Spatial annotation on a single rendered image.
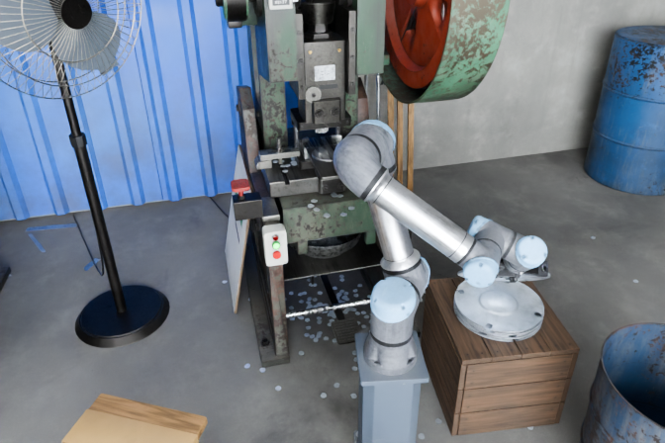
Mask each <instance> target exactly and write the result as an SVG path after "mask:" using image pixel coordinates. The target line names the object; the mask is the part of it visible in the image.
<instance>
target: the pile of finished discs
mask: <svg viewBox="0 0 665 443"><path fill-rule="evenodd" d="M453 308H454V312H455V314H457V318H458V319H459V321H460V322H461V323H462V324H463V325H464V326H465V327H467V328H468V329H469V330H471V331H472V332H474V333H476V334H478V335H480V336H483V337H485V338H488V339H492V340H497V341H506V342H512V341H513V339H514V340H515V341H520V340H524V339H527V338H530V337H532V336H533V335H535V334H536V333H537V332H538V331H539V329H540V328H541V325H542V321H543V317H544V305H543V302H542V300H541V298H540V297H539V296H538V294H537V293H536V292H535V291H534V290H532V289H531V288H530V287H528V286H527V285H525V284H523V283H521V282H519V281H516V282H515V283H510V281H507V282H506V281H494V282H493V284H491V285H490V286H488V287H484V288H478V287H474V286H472V285H470V284H469V283H467V282H466V280H465V281H463V282H462V283H461V284H460V285H459V286H458V287H457V291H455V294H454V300H453Z"/></svg>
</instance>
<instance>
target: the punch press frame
mask: <svg viewBox="0 0 665 443"><path fill-rule="evenodd" d="M252 3H253V9H254V13H255V15H257V25H252V26H246V28H247V43H248V56H249V66H250V76H251V87H252V97H253V104H254V110H255V118H256V127H257V136H258V145H259V150H261V149H270V148H272V149H273V150H276V147H277V140H276V138H277V137H280V138H281V145H282V147H288V146H294V129H293V128H287V114H286V96H285V82H288V81H299V77H298V54H297V32H296V2H292V4H293V8H292V9H280V10H270V9H269V8H268V3H267V0H255V1H252ZM343 6H345V7H351V8H352V9H354V10H356V74H355V95H348V94H347V93H346V92H345V109H346V110H347V112H348V113H349V114H350V115H351V125H350V126H345V127H340V134H342V139H344V138H345V137H346V136H347V135H348V134H349V133H350V132H351V130H352V129H353V128H354V127H355V126H357V118H358V75H368V74H380V73H384V44H385V15H386V0H345V2H344V4H343ZM328 129H329V131H328V132H325V133H315V130H307V131H299V133H300V138H304V137H317V138H318V140H319V142H321V136H328V135H332V134H335V128H328ZM336 193H337V194H342V195H343V197H340V198H339V197H332V195H331V193H328V194H320V193H319V192H313V193H305V194H298V195H290V196H282V197H275V198H274V200H275V203H276V206H277V209H278V212H279V215H280V221H279V223H282V224H284V227H285V230H286V236H287V244H288V243H295V242H296V244H297V253H298V254H299V255H301V254H307V253H308V240H315V239H321V238H328V237H335V236H341V235H348V234H355V233H362V232H364V241H365V243H366V244H371V243H375V241H376V229H375V225H374V222H373V219H372V216H371V213H370V210H369V206H368V203H367V202H364V201H363V200H361V199H360V198H359V197H357V196H356V195H355V194H354V193H352V192H351V191H350V190H349V189H348V188H345V191H343V192H336ZM313 199H315V200H318V201H317V202H315V203H312V202H311V201H312V200H313ZM309 204H312V205H314V206H313V207H312V208H309V207H308V205H309ZM348 207H354V210H349V209H348ZM314 208H318V209H320V210H319V211H314ZM341 213H346V214H347V215H346V216H344V217H343V216H341V215H340V214H341ZM324 214H330V216H329V217H328V218H326V217H324ZM368 304H370V298H367V299H361V300H355V301H350V302H344V303H338V304H333V305H327V306H321V307H316V308H310V309H304V310H294V311H288V312H286V316H287V318H291V317H296V316H302V315H308V314H313V313H319V312H324V311H330V310H340V309H346V308H352V307H357V306H363V305H368Z"/></svg>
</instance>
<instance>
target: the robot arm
mask: <svg viewBox="0 0 665 443"><path fill-rule="evenodd" d="M395 143H396V140H395V135H394V133H393V131H392V130H391V129H390V128H389V127H388V126H387V125H386V124H384V123H382V122H380V121H377V120H367V121H364V122H362V123H360V124H358V125H357V126H355V127H354V128H353V129H352V130H351V132H350V133H349V134H348V135H347V136H346V137H345V138H344V139H343V140H342V141H341V142H340V143H339V144H338V145H337V146H336V148H335V150H334V153H333V166H334V169H335V172H336V174H337V176H338V177H339V179H340V180H341V181H342V183H343V184H344V185H345V186H346V187H347V188H348V189H349V190H350V191H351V192H352V193H354V194H355V195H356V196H357V197H359V198H360V199H361V200H363V201H364V202H367V203H368V206H369V210H370V213H371V216H372V219H373V222H374V225H375V229H376V232H377V235H378V239H379V242H380V246H381V249H382V252H383V258H382V259H381V261H380V265H381V268H382V271H383V275H384V280H381V281H379V282H378V283H377V284H376V285H375V286H374V288H373V290H372V294H371V298H370V306H371V315H370V333H369V335H368V337H367V339H366V341H365V343H364V347H363V357H364V360H365V362H366V364H367V365H368V366H369V367H370V368H371V369H372V370H374V371H375V372H377V373H380V374H383V375H389V376H396V375H402V374H405V373H407V372H409V371H410V370H411V369H412V368H413V367H414V366H415V364H416V362H417V356H418V350H417V346H416V343H415V340H414V337H413V325H414V317H415V313H416V311H417V308H418V306H419V303H420V301H421V299H422V296H423V294H424V291H425V289H426V287H427V286H428V281H429V275H430V270H429V266H428V263H427V261H426V260H425V259H424V258H422V257H421V255H420V253H419V252H418V251H417V250H416V249H414V248H413V246H412V243H411V239H410V236H409V232H408V229H410V230H411V231H412V232H414V233H415V234H416V235H418V236H419V237H421V238H422V239H423V240H425V241H426V242H427V243H429V244H430V245H431V246H433V247H434V248H436V249H437V250H438V251H440V252H441V253H442V254H444V255H445V256H446V257H448V258H449V259H450V260H452V261H453V262H455V263H456V264H457V265H459V266H460V267H461V268H463V276H464V278H465V280H466V282H467V283H469V284H470V285H472V286H474V287H478V288H484V287H488V286H490V285H491V284H493V282H494V281H495V278H496V279H497V278H504V279H505V280H510V283H515V282H516V281H517V280H518V278H519V277H520V276H521V275H522V274H526V275H530V276H536V277H547V276H548V262H547V261H544V260H545V258H546V256H547V247H546V245H545V243H544V242H543V240H541V239H540V238H539V237H536V236H532V235H530V236H523V235H521V234H519V233H517V232H514V231H512V230H510V229H508V228H506V227H504V226H502V225H500V224H498V223H496V222H493V221H492V220H488V219H486V218H483V217H481V216H477V217H475V218H474V219H473V221H472V223H471V224H470V226H469V228H468V230H467V232H466V231H465V230H463V229H462V228H461V227H459V226H458V225H457V224H455V223H454V222H453V221H451V220H449V219H448V218H447V217H445V216H444V215H443V214H441V213H440V212H439V211H437V210H436V209H434V208H433V207H432V206H430V205H429V204H428V203H426V202H425V201H424V200H422V199H421V198H419V197H418V196H417V195H415V194H414V193H413V192H411V191H410V190H409V189H407V188H406V187H404V186H403V185H402V184H400V183H399V182H398V181H396V180H395V179H394V177H393V173H394V172H395V170H396V168H397V166H396V162H395V158H394V154H393V150H394V148H395Z"/></svg>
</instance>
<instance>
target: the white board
mask: <svg viewBox="0 0 665 443"><path fill-rule="evenodd" d="M244 178H245V179H247V180H248V182H249V187H250V188H249V190H248V191H244V192H243V193H244V194H245V193H253V189H252V185H251V182H250V178H249V174H248V171H247V167H246V163H245V160H244V156H243V152H242V149H241V145H240V144H239V145H238V147H237V162H236V170H235V178H234V180H236V179H244ZM249 221H250V220H243V221H236V219H235V214H234V206H233V197H232V201H231V209H230V217H229V225H228V233H227V241H226V249H225V252H226V259H227V266H228V273H229V280H230V286H231V293H232V300H233V307H234V313H237V309H238V296H239V289H240V282H241V275H242V268H243V261H244V255H245V248H246V241H247V234H248V228H249Z"/></svg>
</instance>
